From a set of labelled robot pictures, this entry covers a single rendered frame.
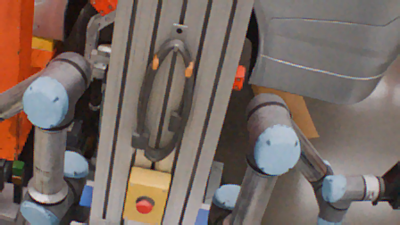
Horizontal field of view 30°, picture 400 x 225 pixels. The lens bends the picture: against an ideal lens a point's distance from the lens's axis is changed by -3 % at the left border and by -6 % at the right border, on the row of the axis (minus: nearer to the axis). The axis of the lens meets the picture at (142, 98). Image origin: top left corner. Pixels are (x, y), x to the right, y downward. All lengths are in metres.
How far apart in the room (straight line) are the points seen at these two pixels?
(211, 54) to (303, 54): 1.61
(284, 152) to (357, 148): 2.37
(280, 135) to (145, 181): 0.38
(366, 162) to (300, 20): 1.40
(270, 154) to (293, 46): 1.22
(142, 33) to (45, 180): 0.74
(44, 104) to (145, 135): 0.37
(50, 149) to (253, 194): 0.54
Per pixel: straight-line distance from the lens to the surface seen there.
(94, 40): 2.96
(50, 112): 1.86
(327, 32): 2.99
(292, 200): 3.78
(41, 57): 3.21
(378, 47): 3.04
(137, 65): 1.50
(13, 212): 2.89
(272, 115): 1.89
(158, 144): 1.64
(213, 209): 2.25
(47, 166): 2.03
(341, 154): 4.13
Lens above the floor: 2.65
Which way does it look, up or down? 40 degrees down
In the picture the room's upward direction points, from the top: 10 degrees clockwise
